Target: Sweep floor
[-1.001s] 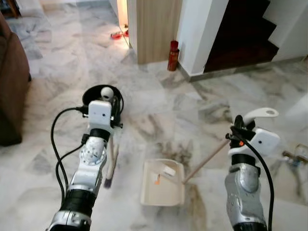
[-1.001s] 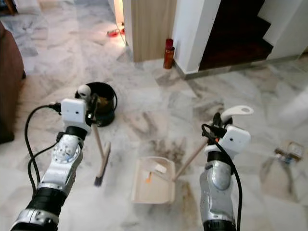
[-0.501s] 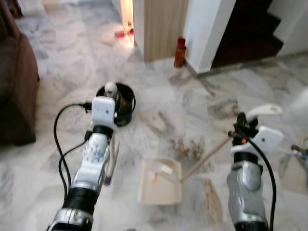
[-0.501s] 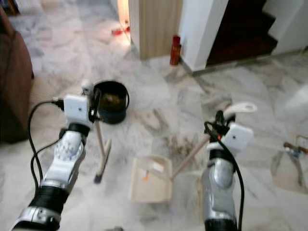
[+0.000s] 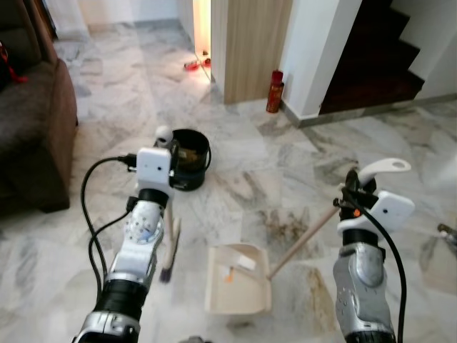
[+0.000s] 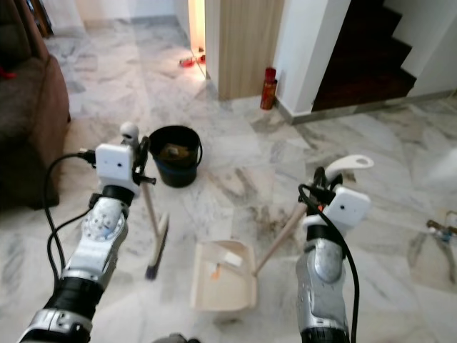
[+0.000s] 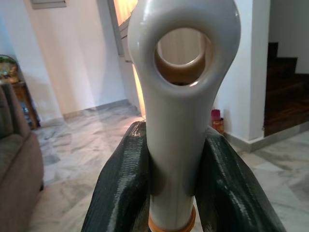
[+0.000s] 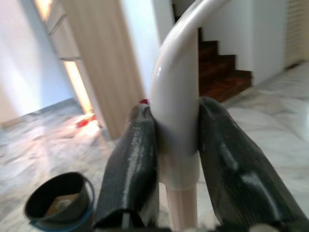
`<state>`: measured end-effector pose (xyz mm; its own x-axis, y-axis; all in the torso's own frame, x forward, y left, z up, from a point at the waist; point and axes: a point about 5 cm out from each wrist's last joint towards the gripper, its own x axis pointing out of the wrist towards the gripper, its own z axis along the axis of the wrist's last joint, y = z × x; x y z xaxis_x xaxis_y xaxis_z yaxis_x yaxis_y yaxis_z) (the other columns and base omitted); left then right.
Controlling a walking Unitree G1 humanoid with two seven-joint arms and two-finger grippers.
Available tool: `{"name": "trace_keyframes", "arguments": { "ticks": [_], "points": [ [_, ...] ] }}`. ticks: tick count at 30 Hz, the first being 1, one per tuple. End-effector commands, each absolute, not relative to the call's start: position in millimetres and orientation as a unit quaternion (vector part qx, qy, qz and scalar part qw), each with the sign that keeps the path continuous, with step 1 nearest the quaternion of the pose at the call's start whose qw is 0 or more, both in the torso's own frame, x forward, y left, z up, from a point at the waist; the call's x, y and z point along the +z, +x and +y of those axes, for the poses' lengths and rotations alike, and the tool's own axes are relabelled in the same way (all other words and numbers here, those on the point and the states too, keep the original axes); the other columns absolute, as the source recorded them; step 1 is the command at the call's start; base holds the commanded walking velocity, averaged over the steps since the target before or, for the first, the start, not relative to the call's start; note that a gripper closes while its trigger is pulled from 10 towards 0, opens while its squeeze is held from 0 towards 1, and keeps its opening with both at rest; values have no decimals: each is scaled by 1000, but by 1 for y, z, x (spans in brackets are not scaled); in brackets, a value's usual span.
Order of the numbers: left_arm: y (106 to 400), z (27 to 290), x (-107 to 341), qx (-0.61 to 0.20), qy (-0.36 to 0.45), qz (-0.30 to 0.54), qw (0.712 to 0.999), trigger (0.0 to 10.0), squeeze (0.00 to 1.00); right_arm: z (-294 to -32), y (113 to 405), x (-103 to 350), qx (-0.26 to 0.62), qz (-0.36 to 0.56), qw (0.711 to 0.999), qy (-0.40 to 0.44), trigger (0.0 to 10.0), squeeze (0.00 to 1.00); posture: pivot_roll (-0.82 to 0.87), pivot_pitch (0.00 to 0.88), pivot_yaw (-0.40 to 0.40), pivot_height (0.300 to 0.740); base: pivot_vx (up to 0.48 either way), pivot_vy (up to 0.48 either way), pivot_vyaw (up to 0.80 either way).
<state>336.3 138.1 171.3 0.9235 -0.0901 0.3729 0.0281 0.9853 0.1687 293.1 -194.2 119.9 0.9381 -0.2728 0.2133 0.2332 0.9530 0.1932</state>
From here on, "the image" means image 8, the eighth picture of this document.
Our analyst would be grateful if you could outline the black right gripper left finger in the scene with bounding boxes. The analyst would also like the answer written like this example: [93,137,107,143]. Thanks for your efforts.
[94,104,160,228]

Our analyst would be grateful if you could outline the dark wooden stairs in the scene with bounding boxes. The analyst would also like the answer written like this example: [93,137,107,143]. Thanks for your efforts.
[197,27,253,102]

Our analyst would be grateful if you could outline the light wooden cabinet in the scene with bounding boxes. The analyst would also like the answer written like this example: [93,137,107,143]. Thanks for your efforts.
[33,0,151,140]

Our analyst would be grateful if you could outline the cream long-handled dustpan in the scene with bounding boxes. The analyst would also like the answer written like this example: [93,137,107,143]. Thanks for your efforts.
[149,0,234,232]

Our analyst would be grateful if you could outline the brown cardboard piece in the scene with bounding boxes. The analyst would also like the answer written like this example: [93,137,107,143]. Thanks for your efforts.
[45,192,80,216]

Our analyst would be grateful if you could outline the light wooden louvred door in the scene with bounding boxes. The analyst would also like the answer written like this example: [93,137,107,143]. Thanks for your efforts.
[284,0,309,70]

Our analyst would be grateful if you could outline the red floor object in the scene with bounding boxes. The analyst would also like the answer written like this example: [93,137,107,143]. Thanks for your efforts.
[75,113,97,128]

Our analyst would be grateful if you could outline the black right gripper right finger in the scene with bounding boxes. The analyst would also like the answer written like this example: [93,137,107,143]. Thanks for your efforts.
[197,96,308,228]

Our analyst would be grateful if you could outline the black bucket with blue rim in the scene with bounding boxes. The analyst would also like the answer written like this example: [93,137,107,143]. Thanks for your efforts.
[23,171,96,232]

